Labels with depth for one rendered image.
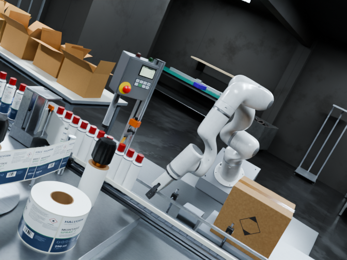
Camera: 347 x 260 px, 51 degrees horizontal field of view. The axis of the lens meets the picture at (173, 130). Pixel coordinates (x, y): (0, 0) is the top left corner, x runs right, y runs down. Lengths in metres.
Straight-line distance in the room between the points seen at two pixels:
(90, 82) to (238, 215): 2.00
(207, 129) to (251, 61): 7.40
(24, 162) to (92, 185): 0.27
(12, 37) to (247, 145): 2.80
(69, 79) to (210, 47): 6.24
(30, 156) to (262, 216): 1.05
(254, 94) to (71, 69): 2.15
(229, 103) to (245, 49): 7.47
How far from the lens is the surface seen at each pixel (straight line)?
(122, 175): 1.75
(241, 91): 1.59
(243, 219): 1.83
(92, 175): 1.47
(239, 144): 2.01
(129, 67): 1.72
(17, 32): 4.03
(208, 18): 9.51
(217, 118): 1.57
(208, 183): 2.33
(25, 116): 1.88
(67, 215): 1.21
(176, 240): 1.69
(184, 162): 1.58
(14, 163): 1.44
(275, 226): 1.81
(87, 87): 3.36
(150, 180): 2.14
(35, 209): 1.23
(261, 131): 7.68
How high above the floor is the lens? 1.67
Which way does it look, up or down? 14 degrees down
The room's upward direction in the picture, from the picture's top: 25 degrees clockwise
